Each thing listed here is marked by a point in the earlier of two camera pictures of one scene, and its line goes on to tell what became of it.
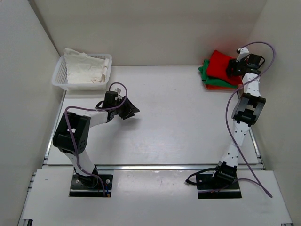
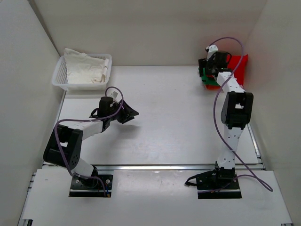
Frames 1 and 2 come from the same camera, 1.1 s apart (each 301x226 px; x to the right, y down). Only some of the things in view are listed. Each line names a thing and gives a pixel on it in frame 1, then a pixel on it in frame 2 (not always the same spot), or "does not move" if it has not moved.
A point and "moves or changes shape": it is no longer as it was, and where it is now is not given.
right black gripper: (232, 65) to (204, 63)
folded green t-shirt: (207, 80) does not move
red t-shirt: (216, 67) moves or changes shape
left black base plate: (91, 186) does not move
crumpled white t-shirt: (82, 68) does not move
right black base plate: (208, 182) does not move
